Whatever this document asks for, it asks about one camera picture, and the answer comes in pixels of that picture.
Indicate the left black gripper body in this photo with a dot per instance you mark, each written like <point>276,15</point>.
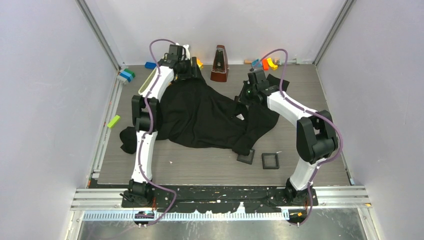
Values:
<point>186,70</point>

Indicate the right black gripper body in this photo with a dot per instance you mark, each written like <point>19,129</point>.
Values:
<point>247,95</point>

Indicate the black garment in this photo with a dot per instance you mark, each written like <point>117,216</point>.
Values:
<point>195,115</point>

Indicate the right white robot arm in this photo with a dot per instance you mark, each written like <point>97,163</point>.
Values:
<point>318,140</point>

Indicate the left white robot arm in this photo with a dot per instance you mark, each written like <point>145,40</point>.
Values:
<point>147,120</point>

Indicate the white garment label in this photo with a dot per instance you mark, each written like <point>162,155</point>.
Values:
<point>241,117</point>

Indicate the yellow orange block stack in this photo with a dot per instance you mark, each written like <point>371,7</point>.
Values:
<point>199,63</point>

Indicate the light blue toy block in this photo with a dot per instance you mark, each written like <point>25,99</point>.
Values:
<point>256,63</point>

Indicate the red orange block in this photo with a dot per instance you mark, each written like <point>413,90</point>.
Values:
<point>265,65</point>

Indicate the yellow curved block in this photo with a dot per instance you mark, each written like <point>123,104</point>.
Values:
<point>271,64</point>

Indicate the brown wooden metronome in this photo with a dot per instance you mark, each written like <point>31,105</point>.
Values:
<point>220,67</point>

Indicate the light green plastic basket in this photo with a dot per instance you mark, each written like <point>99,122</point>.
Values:
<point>150,81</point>

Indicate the blue green stacked blocks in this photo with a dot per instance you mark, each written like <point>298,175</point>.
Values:
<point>125,76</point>

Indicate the lime green block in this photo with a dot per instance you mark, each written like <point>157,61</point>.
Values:
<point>113,121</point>

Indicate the left black square frame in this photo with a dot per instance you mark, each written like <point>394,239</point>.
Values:
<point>246,159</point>

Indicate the black square frame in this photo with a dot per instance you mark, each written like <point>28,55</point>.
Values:
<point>270,161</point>
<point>246,159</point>

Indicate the right black square frame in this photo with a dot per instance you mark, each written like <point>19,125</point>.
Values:
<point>270,161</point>

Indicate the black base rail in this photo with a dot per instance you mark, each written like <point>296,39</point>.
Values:
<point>218,199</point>

